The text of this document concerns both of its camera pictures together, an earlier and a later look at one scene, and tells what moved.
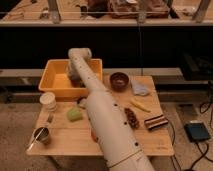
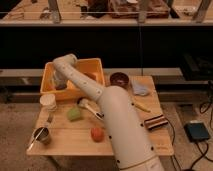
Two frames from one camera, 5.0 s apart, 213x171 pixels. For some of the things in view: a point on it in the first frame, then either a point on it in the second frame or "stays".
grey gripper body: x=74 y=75 to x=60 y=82
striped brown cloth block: x=156 y=121 stays
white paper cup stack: x=48 y=102 stays
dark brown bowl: x=119 y=81 stays
